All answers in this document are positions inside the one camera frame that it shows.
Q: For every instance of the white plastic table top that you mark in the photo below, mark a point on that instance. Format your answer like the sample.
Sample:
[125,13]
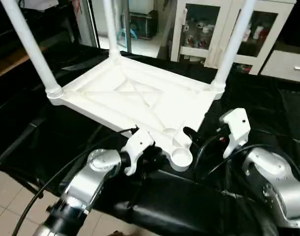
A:
[140,98]

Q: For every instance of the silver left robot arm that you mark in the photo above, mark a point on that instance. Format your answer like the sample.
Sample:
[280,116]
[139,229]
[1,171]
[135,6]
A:
[86,182]

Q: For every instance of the white drawer unit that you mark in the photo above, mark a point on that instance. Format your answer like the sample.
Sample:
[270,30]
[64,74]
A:
[287,66]

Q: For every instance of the white glass door cabinet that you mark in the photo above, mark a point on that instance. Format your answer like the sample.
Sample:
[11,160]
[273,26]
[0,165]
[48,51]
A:
[204,29]

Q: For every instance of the black table mat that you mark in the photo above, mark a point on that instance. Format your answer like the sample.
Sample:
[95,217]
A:
[32,128]

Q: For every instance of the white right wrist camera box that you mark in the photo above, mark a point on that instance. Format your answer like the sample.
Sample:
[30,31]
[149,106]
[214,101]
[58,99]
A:
[236,129]

